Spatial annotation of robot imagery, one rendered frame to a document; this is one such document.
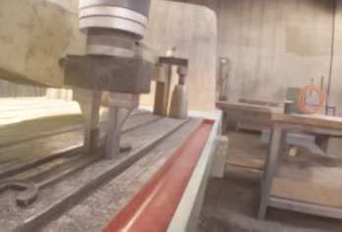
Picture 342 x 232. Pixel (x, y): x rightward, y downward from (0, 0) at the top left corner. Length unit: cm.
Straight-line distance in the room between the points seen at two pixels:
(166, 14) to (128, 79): 122
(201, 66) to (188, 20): 31
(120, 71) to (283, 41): 685
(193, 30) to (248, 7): 595
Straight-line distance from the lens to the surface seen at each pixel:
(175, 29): 148
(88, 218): 22
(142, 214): 27
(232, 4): 748
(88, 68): 36
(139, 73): 32
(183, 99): 91
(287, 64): 700
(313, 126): 184
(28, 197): 24
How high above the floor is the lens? 95
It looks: 4 degrees down
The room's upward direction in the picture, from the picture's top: 6 degrees clockwise
